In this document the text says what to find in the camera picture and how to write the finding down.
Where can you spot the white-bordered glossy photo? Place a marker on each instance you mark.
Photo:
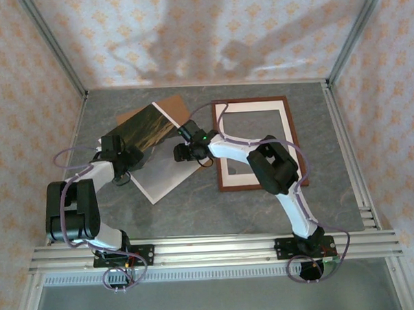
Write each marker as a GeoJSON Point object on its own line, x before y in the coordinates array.
{"type": "Point", "coordinates": [147, 126]}

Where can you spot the brown fibreboard backing board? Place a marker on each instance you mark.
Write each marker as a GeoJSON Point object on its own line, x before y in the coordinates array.
{"type": "Point", "coordinates": [174, 108]}

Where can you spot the brown wooden picture frame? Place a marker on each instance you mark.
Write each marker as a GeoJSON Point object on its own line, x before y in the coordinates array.
{"type": "Point", "coordinates": [239, 188]}

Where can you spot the white mat board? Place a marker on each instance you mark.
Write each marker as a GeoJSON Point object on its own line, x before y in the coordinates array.
{"type": "Point", "coordinates": [253, 106]}

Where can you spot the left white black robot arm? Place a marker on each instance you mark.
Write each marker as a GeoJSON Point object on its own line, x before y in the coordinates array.
{"type": "Point", "coordinates": [80, 208]}

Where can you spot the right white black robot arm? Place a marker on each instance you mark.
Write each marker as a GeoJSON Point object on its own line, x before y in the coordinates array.
{"type": "Point", "coordinates": [272, 166]}

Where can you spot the grey metal panel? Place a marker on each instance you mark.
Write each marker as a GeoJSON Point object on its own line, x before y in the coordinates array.
{"type": "Point", "coordinates": [213, 299]}

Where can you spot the green circuit board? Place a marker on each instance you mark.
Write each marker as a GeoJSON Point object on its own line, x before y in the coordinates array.
{"type": "Point", "coordinates": [332, 264]}

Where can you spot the thin aluminium side rail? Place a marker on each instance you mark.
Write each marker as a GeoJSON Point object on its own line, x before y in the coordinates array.
{"type": "Point", "coordinates": [78, 119]}

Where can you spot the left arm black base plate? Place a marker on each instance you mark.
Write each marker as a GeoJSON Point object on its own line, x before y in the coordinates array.
{"type": "Point", "coordinates": [147, 255]}

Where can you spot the wide aluminium rail beam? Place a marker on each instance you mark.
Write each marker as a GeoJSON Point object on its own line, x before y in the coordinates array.
{"type": "Point", "coordinates": [214, 250]}

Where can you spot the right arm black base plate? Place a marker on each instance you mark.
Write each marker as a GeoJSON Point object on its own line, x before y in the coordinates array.
{"type": "Point", "coordinates": [281, 249]}

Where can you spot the aluminium corner post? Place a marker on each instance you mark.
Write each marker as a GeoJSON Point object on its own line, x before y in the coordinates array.
{"type": "Point", "coordinates": [53, 45]}
{"type": "Point", "coordinates": [355, 32]}

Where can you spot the grooved aluminium side rail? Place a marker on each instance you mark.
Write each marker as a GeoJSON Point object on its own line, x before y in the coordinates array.
{"type": "Point", "coordinates": [365, 203]}

